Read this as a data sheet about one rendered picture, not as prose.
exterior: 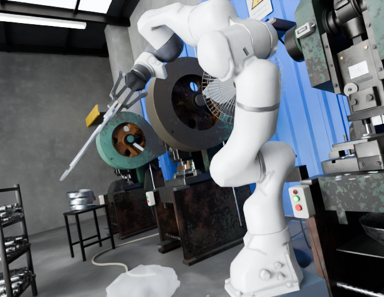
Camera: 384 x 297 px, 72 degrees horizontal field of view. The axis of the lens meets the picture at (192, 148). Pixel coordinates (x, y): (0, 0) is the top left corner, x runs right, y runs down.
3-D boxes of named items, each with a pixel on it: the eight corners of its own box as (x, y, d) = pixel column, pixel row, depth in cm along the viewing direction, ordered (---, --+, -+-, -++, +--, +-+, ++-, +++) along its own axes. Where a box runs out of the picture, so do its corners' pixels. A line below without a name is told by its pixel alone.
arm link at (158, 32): (227, 27, 79) (181, 48, 106) (185, -30, 71) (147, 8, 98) (205, 54, 77) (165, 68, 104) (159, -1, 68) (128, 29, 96)
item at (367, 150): (377, 174, 93) (368, 137, 93) (338, 177, 104) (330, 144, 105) (405, 162, 106) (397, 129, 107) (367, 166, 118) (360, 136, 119)
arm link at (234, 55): (290, 104, 66) (301, 26, 56) (237, 124, 59) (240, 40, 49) (239, 83, 80) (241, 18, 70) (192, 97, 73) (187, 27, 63)
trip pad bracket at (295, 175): (307, 206, 122) (298, 164, 123) (290, 205, 130) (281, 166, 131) (315, 203, 125) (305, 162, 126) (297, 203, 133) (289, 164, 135)
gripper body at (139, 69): (148, 81, 105) (136, 98, 102) (131, 66, 103) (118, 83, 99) (155, 74, 99) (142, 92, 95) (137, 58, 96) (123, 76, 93)
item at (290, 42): (310, 59, 129) (299, 15, 130) (290, 68, 138) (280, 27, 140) (334, 60, 141) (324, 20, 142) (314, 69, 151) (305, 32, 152)
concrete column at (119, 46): (145, 213, 566) (108, 20, 590) (139, 211, 599) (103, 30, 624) (163, 207, 589) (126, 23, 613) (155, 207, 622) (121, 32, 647)
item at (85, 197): (83, 261, 294) (70, 191, 298) (69, 257, 326) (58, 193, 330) (116, 248, 322) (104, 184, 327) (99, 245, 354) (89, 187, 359)
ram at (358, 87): (383, 105, 103) (366, 32, 105) (344, 115, 116) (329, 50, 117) (401, 103, 112) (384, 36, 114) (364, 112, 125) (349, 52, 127)
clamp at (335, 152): (363, 154, 121) (358, 131, 121) (328, 158, 135) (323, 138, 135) (369, 151, 124) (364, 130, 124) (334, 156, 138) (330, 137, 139)
